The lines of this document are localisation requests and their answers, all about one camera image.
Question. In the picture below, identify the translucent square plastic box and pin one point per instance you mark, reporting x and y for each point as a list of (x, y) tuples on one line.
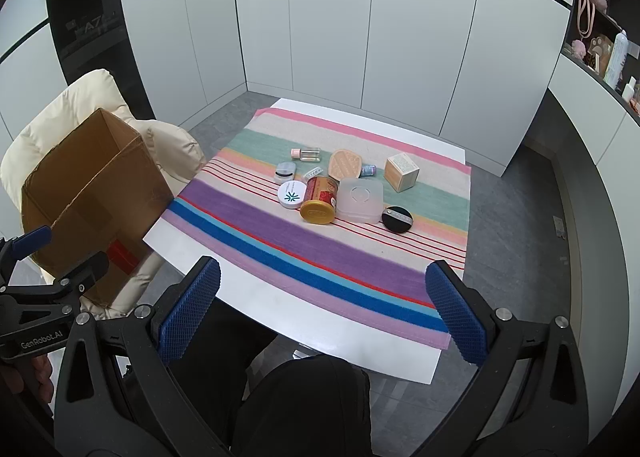
[(359, 199)]

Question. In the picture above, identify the clear bottle with pink cap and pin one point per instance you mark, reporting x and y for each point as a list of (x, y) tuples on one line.
[(310, 153)]

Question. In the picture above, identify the beige carton box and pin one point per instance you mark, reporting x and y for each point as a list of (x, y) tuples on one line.
[(400, 174)]

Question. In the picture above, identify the white round compact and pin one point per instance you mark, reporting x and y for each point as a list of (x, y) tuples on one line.
[(291, 195)]

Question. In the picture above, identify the small bottle with blue cap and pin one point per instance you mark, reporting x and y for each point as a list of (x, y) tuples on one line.
[(368, 170)]

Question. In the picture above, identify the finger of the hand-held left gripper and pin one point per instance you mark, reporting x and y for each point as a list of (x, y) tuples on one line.
[(32, 239), (82, 271)]

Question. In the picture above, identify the floor socket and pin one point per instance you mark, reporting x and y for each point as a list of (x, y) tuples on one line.
[(559, 227)]

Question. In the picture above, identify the black glass cabinet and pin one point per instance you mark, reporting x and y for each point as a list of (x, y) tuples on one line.
[(90, 37)]

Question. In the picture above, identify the tall white bottle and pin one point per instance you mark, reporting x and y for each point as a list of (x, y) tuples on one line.
[(616, 59)]

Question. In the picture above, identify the beige powder puff case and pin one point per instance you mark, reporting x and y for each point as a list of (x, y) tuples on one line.
[(344, 163)]

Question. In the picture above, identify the small white bottle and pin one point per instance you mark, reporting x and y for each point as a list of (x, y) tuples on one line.
[(629, 88)]

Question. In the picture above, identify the striped colourful cloth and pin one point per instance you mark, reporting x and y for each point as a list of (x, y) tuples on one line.
[(300, 247)]

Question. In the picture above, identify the person's left hand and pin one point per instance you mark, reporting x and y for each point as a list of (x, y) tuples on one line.
[(40, 374)]

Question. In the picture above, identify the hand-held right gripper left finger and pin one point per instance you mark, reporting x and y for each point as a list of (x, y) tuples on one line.
[(192, 312)]

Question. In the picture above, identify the person's black trousers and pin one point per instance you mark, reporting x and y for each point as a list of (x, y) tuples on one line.
[(305, 407)]

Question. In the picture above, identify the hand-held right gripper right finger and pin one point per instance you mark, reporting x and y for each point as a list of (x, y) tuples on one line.
[(452, 307)]

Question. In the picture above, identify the red jar with gold lid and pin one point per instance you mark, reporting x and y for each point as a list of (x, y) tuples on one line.
[(320, 199)]

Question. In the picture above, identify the black round compact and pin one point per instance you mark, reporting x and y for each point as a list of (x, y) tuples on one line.
[(397, 219)]

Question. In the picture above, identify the cream padded jacket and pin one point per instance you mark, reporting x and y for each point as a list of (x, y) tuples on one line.
[(75, 97)]

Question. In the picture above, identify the brown cardboard box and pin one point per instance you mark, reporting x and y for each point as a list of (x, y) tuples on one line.
[(100, 197)]

